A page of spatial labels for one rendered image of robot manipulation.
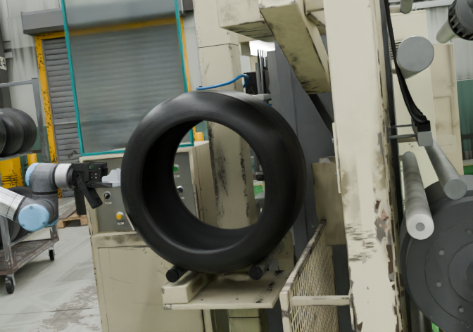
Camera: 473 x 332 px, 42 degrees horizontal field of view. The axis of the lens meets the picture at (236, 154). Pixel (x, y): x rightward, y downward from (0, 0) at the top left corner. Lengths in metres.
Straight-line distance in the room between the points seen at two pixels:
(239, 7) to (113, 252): 1.58
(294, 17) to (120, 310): 1.83
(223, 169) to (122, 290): 0.90
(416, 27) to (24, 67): 8.33
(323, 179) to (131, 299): 1.19
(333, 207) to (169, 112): 0.67
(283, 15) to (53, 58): 10.69
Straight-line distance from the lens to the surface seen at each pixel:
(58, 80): 12.07
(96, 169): 2.15
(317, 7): 1.59
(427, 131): 1.79
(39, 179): 2.25
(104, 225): 2.95
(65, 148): 12.07
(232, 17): 1.64
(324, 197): 2.17
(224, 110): 1.87
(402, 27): 5.59
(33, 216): 2.13
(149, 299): 2.89
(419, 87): 5.59
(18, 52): 12.33
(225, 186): 2.31
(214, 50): 2.29
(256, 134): 1.85
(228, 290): 2.14
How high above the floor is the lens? 1.44
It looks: 5 degrees down
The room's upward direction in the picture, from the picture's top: 6 degrees counter-clockwise
